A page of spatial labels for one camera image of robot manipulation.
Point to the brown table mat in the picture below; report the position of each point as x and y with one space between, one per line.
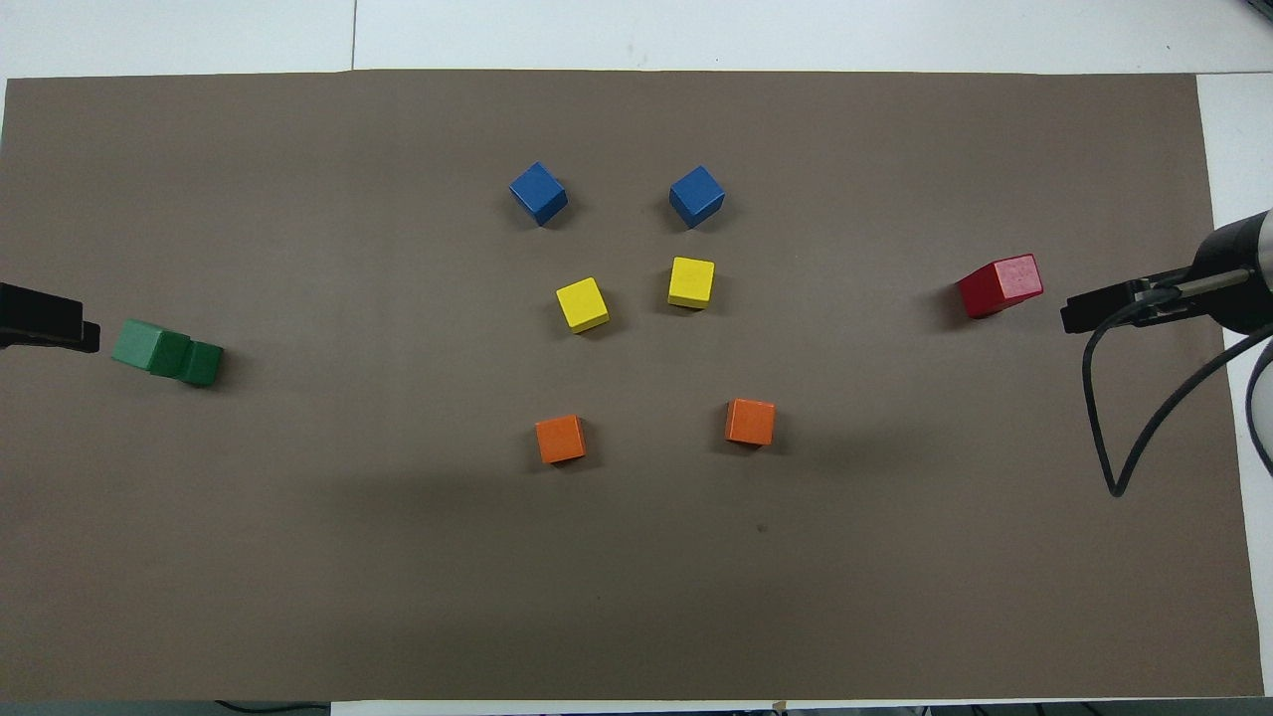
298 547

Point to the blue wooden block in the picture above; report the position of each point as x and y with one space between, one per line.
538 193
696 196

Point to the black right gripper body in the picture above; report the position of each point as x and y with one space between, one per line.
1233 298

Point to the orange wooden block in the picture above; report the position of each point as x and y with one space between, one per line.
560 439
750 422

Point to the yellow wooden block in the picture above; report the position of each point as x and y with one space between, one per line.
691 281
582 303

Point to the green wooden block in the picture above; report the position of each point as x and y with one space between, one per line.
204 366
139 345

